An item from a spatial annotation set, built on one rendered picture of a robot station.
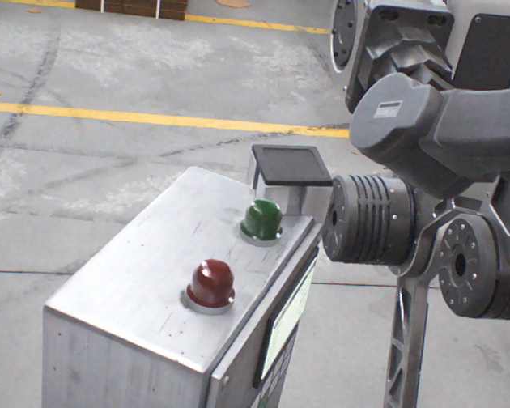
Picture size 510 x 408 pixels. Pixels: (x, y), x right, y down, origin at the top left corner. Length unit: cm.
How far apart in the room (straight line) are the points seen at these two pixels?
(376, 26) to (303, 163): 32
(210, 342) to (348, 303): 241
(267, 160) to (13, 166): 282
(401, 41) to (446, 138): 16
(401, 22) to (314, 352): 188
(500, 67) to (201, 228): 50
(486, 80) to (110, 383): 59
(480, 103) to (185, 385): 36
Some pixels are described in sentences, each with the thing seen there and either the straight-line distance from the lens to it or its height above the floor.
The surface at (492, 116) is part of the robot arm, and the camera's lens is 64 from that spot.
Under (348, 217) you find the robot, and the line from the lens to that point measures 152.
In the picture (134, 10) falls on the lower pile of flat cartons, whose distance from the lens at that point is 482.
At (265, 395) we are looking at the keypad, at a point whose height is 136.
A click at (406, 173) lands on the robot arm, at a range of 72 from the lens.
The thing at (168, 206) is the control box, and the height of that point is 148.
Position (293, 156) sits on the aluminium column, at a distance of 52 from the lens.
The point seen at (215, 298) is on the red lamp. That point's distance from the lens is 41.
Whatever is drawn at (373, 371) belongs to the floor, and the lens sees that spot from 260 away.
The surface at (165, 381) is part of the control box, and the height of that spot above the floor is 146.
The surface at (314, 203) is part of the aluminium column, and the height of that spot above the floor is 148.
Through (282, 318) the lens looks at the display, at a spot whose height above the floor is 144.
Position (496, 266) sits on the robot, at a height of 117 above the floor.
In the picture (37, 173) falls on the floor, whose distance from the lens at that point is 325.
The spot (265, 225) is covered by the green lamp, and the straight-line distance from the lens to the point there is 46.
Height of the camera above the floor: 175
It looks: 33 degrees down
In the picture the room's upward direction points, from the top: 11 degrees clockwise
